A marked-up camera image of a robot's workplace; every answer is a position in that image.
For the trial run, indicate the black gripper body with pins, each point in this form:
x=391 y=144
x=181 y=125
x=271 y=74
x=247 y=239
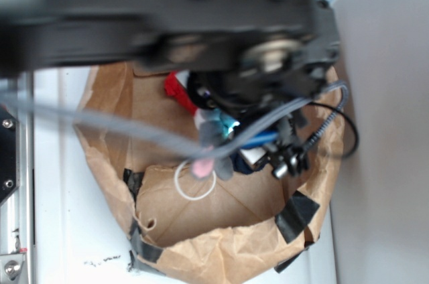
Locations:
x=267 y=108

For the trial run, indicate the gray plush animal toy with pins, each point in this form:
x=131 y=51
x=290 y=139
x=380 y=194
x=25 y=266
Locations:
x=214 y=128

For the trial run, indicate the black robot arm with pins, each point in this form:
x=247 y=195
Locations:
x=259 y=61

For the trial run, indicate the red crumpled cloth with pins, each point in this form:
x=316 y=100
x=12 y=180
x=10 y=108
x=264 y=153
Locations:
x=174 y=89

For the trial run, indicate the brown paper bag bin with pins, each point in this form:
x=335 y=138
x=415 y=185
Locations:
x=225 y=231

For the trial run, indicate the aluminium frame rail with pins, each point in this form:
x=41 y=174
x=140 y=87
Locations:
x=18 y=253

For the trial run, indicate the black metal bracket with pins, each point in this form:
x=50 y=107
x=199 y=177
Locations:
x=8 y=148

